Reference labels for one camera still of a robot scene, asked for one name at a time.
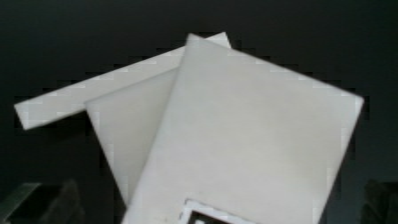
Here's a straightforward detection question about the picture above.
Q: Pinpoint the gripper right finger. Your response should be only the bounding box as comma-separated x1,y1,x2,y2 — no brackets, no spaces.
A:
361,180,398,224

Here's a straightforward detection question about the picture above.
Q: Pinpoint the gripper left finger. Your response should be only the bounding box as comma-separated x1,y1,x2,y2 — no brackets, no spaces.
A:
0,180,86,224

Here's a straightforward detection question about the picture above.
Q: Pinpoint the white cabinet top block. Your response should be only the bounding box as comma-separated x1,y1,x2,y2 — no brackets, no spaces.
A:
123,38,365,224

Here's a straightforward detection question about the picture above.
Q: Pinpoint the white cabinet body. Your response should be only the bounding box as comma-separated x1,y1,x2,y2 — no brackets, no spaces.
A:
86,69,178,204

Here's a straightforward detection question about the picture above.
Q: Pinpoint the white u-shaped wall fence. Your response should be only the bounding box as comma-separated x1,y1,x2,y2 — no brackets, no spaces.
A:
13,31,234,130

